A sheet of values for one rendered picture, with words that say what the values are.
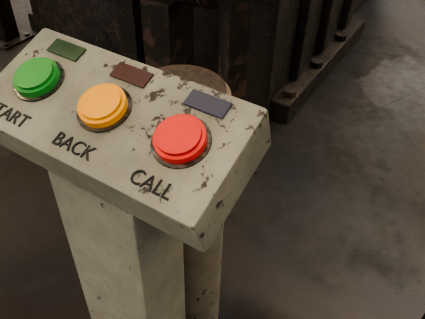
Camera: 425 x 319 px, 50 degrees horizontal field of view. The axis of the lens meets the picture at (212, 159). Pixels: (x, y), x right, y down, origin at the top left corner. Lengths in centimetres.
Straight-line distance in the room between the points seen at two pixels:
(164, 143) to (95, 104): 7
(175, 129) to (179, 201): 5
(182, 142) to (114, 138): 6
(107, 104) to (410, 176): 104
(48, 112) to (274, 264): 71
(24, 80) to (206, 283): 45
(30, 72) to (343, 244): 82
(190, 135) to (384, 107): 124
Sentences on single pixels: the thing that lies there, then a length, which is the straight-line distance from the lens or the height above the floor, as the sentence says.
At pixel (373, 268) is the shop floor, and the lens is 106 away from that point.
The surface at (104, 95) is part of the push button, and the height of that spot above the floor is 61.
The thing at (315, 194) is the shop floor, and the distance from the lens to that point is 117.
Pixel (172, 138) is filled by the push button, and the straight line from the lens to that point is 33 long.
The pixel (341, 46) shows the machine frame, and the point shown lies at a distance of 168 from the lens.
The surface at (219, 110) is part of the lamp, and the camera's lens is 35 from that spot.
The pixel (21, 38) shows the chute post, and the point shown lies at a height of 1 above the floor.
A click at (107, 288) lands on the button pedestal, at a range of 52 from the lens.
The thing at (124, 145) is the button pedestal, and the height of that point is 59.
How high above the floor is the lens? 82
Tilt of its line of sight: 42 degrees down
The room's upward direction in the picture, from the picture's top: 2 degrees clockwise
